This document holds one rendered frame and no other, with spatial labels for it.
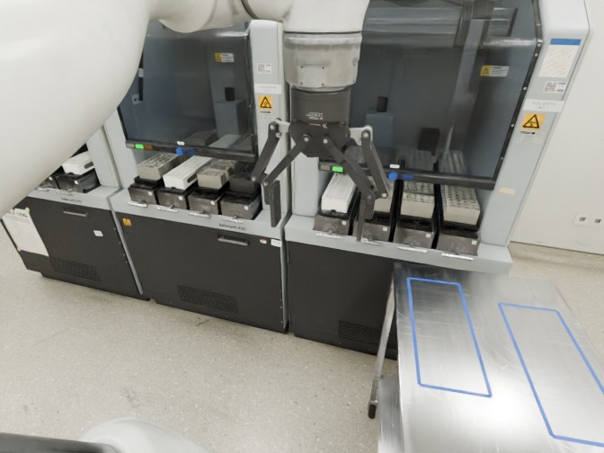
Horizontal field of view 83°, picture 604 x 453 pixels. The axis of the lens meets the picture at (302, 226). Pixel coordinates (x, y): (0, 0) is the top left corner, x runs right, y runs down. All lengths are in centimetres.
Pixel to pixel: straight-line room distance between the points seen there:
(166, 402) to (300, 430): 61
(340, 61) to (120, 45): 27
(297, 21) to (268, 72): 88
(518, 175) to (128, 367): 186
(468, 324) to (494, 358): 10
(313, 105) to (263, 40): 87
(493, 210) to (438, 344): 63
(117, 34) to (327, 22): 26
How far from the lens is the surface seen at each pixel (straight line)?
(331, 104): 43
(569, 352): 103
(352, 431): 167
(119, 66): 18
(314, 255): 143
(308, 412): 169
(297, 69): 42
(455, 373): 87
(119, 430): 60
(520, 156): 131
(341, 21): 41
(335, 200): 131
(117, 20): 20
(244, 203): 142
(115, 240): 198
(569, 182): 269
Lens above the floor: 149
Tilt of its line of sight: 33 degrees down
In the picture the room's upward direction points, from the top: straight up
